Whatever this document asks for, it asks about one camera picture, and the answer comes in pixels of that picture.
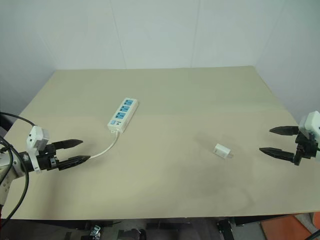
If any white plug adapter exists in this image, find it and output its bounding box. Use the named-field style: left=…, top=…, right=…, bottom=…
left=212, top=143, right=235, bottom=160

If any orange floor mat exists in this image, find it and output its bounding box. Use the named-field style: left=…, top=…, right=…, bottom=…
left=259, top=211, right=320, bottom=240

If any silver metal caster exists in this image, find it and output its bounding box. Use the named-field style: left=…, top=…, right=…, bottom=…
left=88, top=225, right=101, bottom=240

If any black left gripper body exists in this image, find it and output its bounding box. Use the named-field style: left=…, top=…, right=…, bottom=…
left=36, top=143, right=61, bottom=172

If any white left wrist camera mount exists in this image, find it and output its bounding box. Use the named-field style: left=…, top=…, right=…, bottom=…
left=25, top=125, right=51, bottom=174

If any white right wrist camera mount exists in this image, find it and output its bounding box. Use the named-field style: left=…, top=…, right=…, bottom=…
left=298, top=110, right=320, bottom=141

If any white power strip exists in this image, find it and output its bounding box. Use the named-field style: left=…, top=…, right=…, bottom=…
left=107, top=97, right=140, bottom=134

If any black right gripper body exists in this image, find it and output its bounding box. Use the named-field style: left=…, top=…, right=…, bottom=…
left=293, top=131, right=317, bottom=167

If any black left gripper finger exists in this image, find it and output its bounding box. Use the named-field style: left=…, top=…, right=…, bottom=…
left=53, top=139, right=84, bottom=151
left=58, top=155, right=91, bottom=171

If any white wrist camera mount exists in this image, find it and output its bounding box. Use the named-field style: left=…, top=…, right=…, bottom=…
left=25, top=125, right=51, bottom=174
left=298, top=110, right=320, bottom=141

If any dark rounded shape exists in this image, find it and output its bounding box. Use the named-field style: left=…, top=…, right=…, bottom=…
left=119, top=227, right=148, bottom=240

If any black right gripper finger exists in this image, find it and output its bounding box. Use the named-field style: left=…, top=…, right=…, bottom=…
left=268, top=125, right=300, bottom=137
left=258, top=147, right=298, bottom=164

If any white power strip cord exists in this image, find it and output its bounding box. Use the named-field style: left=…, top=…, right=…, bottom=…
left=89, top=129, right=121, bottom=160

